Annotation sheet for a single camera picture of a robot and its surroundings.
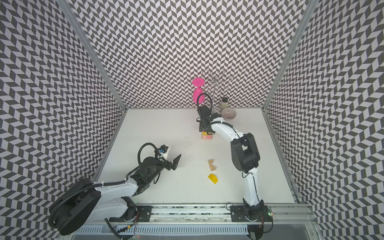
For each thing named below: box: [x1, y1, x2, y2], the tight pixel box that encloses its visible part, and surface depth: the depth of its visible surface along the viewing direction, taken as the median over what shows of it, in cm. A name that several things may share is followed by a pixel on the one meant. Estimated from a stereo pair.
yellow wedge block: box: [207, 173, 219, 184], surface depth 85 cm
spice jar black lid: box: [220, 97, 229, 111], surface depth 114 cm
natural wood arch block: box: [208, 159, 216, 171], surface depth 91 cm
